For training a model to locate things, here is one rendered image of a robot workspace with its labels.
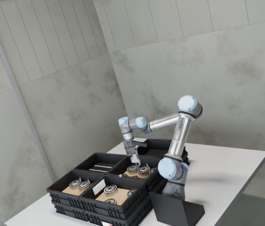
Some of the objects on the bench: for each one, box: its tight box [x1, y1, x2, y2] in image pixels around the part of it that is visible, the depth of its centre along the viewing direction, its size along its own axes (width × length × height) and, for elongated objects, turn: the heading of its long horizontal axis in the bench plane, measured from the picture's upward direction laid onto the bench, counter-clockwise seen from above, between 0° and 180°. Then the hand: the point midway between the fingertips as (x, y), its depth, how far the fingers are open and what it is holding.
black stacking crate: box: [85, 195, 153, 226], centre depth 214 cm, size 40×30×12 cm
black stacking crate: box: [51, 201, 90, 222], centre depth 239 cm, size 40×30×12 cm
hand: (139, 162), depth 219 cm, fingers open, 5 cm apart
